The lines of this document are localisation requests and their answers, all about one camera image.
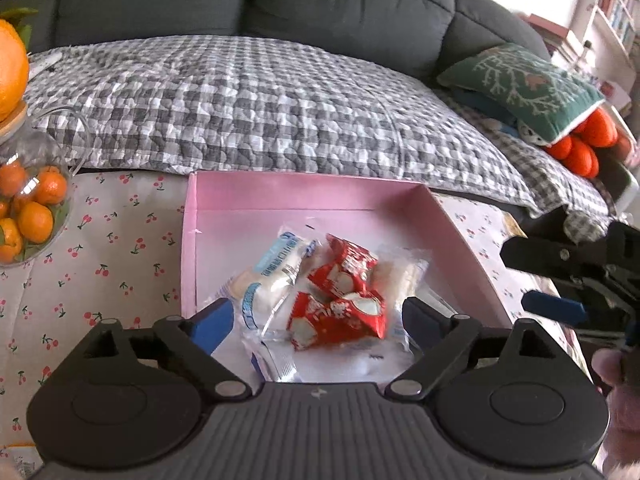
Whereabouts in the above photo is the red snack packet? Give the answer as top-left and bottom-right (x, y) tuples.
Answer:
(286, 234), (387, 351)

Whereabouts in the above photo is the glass jar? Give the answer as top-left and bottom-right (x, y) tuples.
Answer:
(0, 102), (91, 267)

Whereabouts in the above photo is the clear white pastry packet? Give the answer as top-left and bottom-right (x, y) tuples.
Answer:
(242, 327), (416, 386)

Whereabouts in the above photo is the large orange with leaves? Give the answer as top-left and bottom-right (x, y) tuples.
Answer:
(0, 7), (40, 123)

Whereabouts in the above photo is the brown label clear snack packet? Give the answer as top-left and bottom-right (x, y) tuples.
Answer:
(372, 245), (431, 311)

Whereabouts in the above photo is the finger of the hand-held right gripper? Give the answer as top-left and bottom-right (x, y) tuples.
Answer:
(521, 290), (589, 326)
(500, 237), (614, 281)

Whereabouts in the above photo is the orange plush toy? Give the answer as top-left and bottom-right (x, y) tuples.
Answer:
(517, 107), (633, 178)

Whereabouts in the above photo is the white paper wrapper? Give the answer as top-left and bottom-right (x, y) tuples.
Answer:
(27, 54), (65, 75)

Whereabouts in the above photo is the green patterned cushion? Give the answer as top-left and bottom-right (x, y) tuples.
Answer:
(437, 42), (606, 143)

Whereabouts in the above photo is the pile of small mandarins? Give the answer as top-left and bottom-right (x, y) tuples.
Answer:
(0, 160), (68, 263)

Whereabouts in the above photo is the person's right forearm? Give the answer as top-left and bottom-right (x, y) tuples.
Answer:
(602, 385), (640, 480)

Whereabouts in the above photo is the pink cardboard box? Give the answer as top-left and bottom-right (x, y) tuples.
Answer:
(181, 170), (513, 386)

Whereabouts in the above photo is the white bookshelf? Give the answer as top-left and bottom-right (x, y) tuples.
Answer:
(575, 0), (640, 86)

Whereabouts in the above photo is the grey checkered blanket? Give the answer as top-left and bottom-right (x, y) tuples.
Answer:
(25, 35), (621, 221)

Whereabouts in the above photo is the dark grey sofa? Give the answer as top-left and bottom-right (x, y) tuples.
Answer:
(0, 0), (551, 91)

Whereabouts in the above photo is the cherry print tablecloth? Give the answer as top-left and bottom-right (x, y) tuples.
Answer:
(0, 170), (601, 461)

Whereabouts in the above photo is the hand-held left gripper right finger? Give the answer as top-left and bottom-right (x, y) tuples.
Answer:
(384, 297), (557, 401)

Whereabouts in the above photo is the white blue mochi packet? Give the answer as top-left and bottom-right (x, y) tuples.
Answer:
(220, 227), (321, 333)

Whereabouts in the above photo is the wooden jar lid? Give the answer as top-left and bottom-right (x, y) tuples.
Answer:
(0, 100), (30, 137)

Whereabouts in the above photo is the stack of books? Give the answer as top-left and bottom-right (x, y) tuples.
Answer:
(520, 12), (588, 63)

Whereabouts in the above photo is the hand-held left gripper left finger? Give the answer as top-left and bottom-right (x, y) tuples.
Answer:
(87, 299), (251, 402)

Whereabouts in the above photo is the person's right hand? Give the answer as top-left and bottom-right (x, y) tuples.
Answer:
(594, 349), (627, 394)

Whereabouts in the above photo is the orange white barcode snack packet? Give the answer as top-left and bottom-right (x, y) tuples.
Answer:
(0, 441), (46, 480)

